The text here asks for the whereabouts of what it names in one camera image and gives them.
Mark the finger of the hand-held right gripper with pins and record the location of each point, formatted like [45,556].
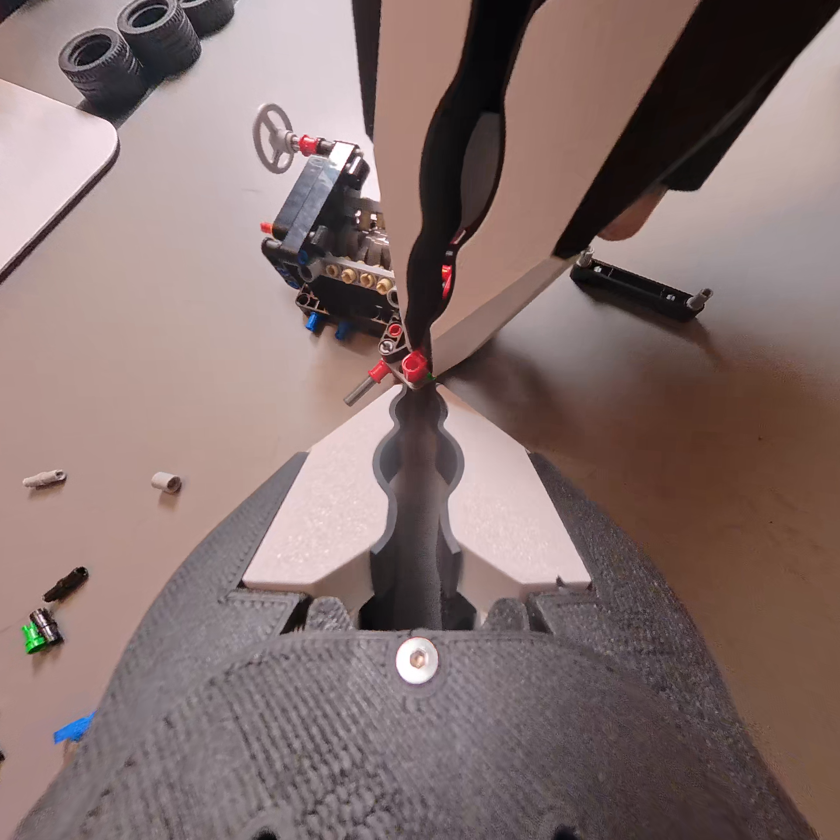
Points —
[590,98]
[400,98]

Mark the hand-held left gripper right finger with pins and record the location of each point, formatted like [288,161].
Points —
[518,525]

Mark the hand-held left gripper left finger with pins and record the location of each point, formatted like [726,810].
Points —
[315,525]

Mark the lego car chassis assembly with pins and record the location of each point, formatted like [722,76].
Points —
[315,197]

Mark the grey lego tube connector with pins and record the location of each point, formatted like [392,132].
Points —
[166,482]

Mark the long black lego beam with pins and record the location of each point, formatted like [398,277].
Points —
[636,285]

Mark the black lego pin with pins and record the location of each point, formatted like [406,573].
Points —
[65,584]

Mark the grey lego pin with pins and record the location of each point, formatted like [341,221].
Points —
[44,479]

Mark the green and black lego piece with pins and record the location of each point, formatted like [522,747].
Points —
[43,630]

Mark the blue lego pin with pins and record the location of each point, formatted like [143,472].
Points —
[73,728]

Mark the person's right hand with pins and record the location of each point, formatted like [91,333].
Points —
[633,216]

